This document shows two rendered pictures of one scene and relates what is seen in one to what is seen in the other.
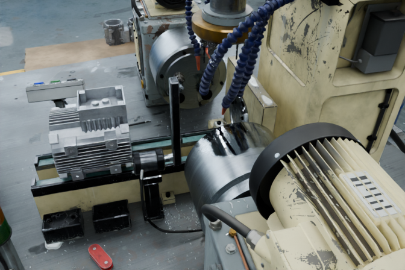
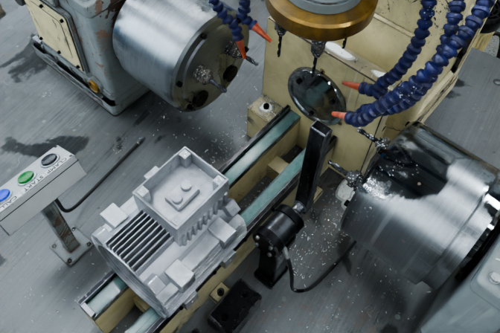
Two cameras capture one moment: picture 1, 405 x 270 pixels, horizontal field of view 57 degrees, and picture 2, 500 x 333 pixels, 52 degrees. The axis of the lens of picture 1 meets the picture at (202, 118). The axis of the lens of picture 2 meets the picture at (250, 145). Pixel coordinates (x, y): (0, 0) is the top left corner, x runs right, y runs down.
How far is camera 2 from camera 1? 0.63 m
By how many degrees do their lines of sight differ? 32
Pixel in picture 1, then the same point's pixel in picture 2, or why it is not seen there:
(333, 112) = not seen: hidden behind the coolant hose
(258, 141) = (444, 153)
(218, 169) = (431, 216)
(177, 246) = (329, 293)
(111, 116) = (213, 204)
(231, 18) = not seen: outside the picture
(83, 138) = (187, 254)
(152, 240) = (297, 305)
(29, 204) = not seen: outside the picture
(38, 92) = (17, 212)
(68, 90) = (60, 180)
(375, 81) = not seen: outside the picture
